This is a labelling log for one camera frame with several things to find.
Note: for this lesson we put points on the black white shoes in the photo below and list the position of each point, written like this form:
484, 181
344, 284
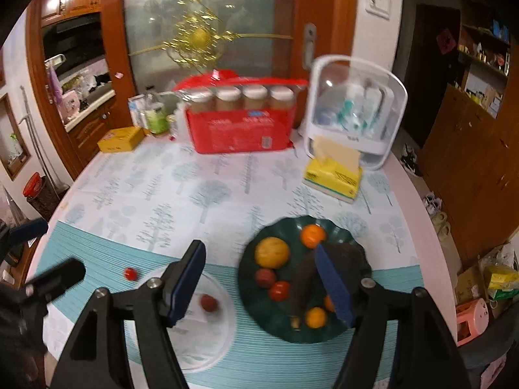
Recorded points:
410, 158

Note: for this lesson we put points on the cardboard box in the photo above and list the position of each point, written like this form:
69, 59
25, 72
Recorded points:
468, 281

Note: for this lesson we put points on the dark woven basket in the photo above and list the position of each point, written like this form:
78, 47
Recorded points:
50, 204

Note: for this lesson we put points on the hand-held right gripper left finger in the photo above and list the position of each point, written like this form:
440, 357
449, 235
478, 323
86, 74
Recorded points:
184, 287

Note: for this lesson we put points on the yellow tissue pack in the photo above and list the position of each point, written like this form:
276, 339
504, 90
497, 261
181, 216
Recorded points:
332, 174

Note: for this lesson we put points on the teal bottle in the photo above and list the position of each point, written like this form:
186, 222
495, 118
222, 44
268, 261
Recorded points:
347, 111

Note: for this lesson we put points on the dark green scalloped plate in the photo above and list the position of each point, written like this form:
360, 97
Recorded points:
259, 312

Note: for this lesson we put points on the pink plastic stool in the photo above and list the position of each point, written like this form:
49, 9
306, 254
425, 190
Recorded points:
472, 320

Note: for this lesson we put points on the wooden kitchen cabinet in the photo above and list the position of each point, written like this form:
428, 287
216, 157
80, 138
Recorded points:
97, 137

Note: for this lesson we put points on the yellow tin box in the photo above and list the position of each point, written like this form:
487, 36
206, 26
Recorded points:
119, 140

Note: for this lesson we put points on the red bin lid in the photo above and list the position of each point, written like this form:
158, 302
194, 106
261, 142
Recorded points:
34, 186

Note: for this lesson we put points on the white floral plate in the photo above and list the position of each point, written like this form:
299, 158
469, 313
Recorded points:
211, 340

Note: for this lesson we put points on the pale green shoes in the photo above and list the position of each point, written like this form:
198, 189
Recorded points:
443, 231

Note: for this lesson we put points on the pink box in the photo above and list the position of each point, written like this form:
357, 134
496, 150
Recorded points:
69, 104

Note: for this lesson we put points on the small orange with stem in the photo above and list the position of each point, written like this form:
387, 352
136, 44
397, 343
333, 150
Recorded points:
328, 303

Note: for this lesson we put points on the red plastic package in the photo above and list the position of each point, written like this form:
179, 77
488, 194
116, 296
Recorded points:
239, 129

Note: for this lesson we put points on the wooden shelf with items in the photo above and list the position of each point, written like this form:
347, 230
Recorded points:
482, 60

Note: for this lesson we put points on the medium orange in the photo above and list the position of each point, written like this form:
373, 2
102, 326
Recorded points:
313, 236

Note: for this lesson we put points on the white wall switch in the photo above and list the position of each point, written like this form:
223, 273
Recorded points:
378, 4

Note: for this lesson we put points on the wooden picture frame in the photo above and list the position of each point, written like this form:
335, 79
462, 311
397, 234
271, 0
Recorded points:
16, 142

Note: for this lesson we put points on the cherry tomato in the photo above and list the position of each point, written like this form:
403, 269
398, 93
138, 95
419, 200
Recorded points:
279, 290
130, 273

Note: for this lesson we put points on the white bottle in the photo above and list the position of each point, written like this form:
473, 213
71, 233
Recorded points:
372, 105

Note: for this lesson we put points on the red paper decoration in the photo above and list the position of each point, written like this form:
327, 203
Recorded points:
446, 42

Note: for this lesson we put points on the tan jar white lid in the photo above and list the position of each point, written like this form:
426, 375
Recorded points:
228, 99
281, 97
255, 97
201, 103

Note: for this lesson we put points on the glass bottle green label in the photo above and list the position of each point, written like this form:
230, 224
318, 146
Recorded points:
156, 120

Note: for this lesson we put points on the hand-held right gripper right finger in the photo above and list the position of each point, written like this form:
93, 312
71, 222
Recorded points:
334, 287

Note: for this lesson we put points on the white plastic bag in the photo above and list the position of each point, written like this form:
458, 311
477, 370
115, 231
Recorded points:
498, 255

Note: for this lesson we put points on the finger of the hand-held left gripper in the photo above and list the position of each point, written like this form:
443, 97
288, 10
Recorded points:
28, 229
56, 277

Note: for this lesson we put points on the white blue carton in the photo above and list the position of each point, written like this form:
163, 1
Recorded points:
138, 112

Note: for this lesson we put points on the red lychee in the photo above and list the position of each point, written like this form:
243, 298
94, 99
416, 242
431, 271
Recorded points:
209, 303
265, 278

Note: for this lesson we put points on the grey chair back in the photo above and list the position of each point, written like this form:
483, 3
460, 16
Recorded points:
494, 344

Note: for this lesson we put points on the brown wooden cupboard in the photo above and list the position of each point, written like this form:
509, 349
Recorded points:
466, 170

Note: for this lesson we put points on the yellow packet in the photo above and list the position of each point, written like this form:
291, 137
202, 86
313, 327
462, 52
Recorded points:
502, 279

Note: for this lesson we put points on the overripe dark banana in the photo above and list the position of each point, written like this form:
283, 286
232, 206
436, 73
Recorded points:
304, 287

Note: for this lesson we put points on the gold door ornament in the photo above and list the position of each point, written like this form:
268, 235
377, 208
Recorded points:
198, 36

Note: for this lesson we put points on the dark avocado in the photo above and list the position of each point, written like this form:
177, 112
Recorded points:
346, 259

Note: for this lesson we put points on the purple hanging cloth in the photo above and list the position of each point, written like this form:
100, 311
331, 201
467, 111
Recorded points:
54, 85

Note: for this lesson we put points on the white storage box clear lid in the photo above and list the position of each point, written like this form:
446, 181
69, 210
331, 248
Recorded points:
320, 129

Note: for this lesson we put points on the large yellow orange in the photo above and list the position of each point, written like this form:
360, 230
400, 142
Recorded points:
272, 252

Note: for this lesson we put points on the metal pole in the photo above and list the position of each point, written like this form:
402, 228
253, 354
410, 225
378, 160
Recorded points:
34, 137

